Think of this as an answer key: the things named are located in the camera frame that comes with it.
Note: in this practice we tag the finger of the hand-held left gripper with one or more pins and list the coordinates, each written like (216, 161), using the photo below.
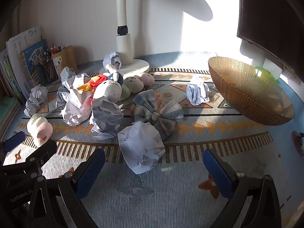
(14, 141)
(41, 150)

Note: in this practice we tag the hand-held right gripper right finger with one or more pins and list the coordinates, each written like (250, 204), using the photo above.
(218, 171)

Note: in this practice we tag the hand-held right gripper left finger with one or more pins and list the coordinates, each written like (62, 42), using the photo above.
(90, 171)

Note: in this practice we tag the large white paper ball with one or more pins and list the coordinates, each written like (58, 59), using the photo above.
(141, 147)

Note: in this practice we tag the pink green pastel plush toy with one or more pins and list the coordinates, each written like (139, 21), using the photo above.
(40, 128)

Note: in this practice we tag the stack of flat teal books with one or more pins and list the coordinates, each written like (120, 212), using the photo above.
(8, 110)

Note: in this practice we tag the big white crumpled paper ball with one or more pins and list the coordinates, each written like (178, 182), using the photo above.
(74, 110)

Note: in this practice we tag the patterned woven table mat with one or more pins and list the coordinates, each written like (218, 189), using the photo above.
(171, 194)

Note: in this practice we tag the bluish crumpled paper ball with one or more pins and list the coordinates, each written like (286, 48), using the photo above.
(106, 118)

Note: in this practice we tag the row of upright books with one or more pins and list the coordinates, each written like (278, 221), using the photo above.
(9, 76)

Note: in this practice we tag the black mesh pen cup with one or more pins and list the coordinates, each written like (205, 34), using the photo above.
(48, 72)

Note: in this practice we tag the amber ribbed glass bowl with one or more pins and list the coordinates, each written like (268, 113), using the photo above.
(251, 97)

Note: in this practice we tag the white grey plush toy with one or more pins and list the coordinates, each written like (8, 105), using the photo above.
(108, 90)

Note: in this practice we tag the plaid fabric bow scrunchie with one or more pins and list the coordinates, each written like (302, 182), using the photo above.
(156, 116)

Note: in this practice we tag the small brown round object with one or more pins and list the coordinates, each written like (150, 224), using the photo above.
(298, 142)

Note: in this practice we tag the blue cover book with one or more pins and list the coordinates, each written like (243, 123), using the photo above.
(35, 57)

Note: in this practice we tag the red yellow plush toy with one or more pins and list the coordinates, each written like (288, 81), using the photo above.
(96, 80)

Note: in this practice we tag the white cover book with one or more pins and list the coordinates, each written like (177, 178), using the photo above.
(20, 47)

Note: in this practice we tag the wooden pen holder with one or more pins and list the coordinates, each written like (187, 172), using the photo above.
(68, 59)

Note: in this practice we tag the blue white plush toy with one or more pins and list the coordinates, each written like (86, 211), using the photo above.
(116, 77)

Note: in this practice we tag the pastel caterpillar plush toy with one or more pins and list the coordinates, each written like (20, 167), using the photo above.
(134, 83)

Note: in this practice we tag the green plastic toy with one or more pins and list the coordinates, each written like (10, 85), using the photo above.
(267, 73)

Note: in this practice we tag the white monitor stand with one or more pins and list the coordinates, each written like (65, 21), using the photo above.
(251, 51)

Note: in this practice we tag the dark monitor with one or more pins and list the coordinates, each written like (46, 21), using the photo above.
(273, 11)

